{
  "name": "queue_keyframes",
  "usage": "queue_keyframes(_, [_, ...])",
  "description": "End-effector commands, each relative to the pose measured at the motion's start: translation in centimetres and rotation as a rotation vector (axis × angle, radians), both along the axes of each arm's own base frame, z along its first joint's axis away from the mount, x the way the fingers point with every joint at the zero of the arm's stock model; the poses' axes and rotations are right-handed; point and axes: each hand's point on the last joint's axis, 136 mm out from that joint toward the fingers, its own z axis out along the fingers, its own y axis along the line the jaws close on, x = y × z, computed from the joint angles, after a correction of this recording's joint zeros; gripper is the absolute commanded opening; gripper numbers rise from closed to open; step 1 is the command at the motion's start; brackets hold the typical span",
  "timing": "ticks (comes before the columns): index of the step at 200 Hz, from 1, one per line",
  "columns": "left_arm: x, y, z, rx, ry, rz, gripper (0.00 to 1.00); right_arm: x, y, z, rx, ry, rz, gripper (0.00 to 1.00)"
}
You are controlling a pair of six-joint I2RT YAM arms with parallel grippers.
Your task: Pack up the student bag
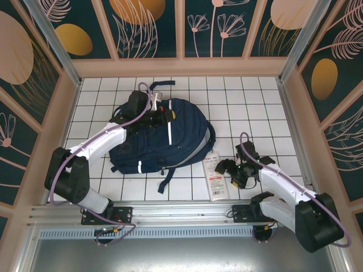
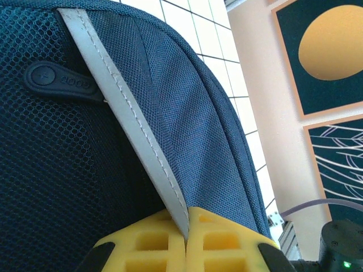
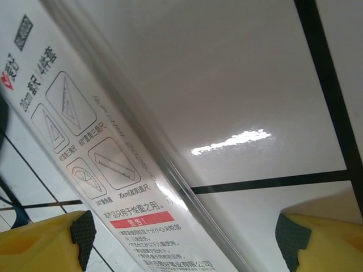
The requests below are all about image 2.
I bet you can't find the navy blue backpack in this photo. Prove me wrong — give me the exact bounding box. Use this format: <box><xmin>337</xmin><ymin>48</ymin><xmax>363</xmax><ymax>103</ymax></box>
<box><xmin>0</xmin><ymin>0</ymin><xmax>272</xmax><ymax>272</ymax></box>

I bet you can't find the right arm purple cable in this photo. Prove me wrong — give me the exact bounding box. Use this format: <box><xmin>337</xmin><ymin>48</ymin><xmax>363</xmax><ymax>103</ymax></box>
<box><xmin>280</xmin><ymin>198</ymin><xmax>363</xmax><ymax>219</ymax></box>

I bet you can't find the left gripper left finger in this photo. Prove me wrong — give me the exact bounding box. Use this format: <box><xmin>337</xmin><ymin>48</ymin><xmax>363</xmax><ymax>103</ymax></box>
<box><xmin>78</xmin><ymin>208</ymin><xmax>188</xmax><ymax>272</ymax></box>

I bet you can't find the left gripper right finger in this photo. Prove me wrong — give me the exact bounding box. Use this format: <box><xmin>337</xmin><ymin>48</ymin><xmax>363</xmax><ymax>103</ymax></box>
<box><xmin>185</xmin><ymin>206</ymin><xmax>297</xmax><ymax>272</ymax></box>

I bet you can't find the aluminium side rail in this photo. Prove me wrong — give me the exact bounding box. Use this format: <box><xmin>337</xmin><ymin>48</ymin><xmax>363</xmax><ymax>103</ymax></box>
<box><xmin>266</xmin><ymin>211</ymin><xmax>302</xmax><ymax>261</ymax></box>

